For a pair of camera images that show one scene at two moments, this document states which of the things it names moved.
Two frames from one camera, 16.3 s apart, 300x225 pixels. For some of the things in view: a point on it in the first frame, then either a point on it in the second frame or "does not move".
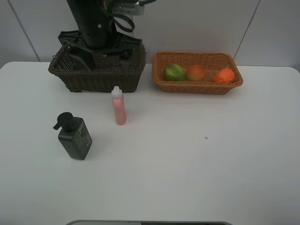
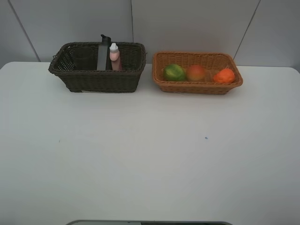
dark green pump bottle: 74,138 to 102,52
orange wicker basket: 210,62 does not move
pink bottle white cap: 120,110 to 115,56
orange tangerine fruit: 225,75 does not move
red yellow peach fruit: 195,72 does not move
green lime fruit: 173,72 does not move
